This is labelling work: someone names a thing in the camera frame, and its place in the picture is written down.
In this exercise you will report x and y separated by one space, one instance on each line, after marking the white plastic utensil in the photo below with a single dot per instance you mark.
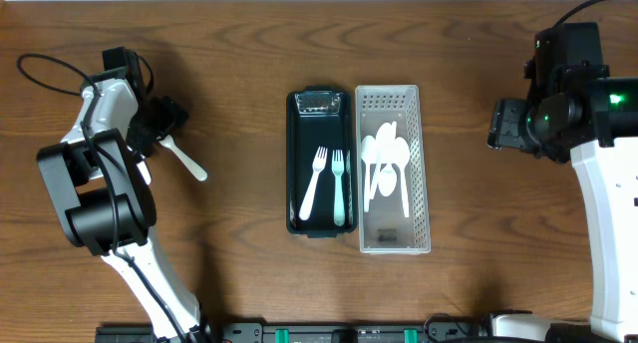
194 168

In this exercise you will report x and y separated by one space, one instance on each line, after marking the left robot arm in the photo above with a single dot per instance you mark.
99 185

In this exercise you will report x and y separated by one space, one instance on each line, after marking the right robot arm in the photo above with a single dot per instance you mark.
576 113

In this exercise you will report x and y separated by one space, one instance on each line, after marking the clear perforated plastic basket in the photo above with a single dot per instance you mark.
384 229

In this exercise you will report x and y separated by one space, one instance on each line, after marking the white plastic fork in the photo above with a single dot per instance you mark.
337 167
318 164

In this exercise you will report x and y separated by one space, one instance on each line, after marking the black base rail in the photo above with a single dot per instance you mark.
439 328

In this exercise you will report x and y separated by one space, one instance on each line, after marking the white plastic spoon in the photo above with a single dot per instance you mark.
383 137
145 172
387 176
402 158
368 156

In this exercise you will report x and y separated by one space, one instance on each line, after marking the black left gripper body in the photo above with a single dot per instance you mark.
162 118

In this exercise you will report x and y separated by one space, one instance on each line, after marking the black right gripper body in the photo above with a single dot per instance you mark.
507 120

